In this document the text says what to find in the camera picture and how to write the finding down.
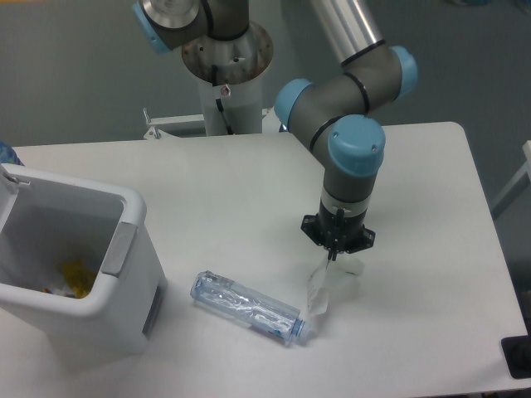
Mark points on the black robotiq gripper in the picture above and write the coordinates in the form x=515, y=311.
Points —
x=337, y=232

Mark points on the white plastic wrapper bag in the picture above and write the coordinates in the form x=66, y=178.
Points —
x=335, y=281

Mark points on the clear crushed plastic bottle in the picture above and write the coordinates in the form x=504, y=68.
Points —
x=251, y=307

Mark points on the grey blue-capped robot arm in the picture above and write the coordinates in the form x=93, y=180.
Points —
x=330, y=120

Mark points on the yellow trash in bin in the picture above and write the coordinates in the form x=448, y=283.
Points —
x=73, y=280

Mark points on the white plastic trash can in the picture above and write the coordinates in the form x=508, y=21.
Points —
x=47, y=219

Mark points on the black device at table edge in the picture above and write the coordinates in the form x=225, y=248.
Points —
x=517, y=356

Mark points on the blue patterned object left edge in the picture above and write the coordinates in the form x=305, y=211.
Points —
x=9, y=155

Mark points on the white pedestal base frame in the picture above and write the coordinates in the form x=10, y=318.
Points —
x=190, y=126

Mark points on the white frame at right edge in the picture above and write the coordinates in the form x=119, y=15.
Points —
x=514, y=187

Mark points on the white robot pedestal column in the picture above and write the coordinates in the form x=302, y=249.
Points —
x=229, y=76

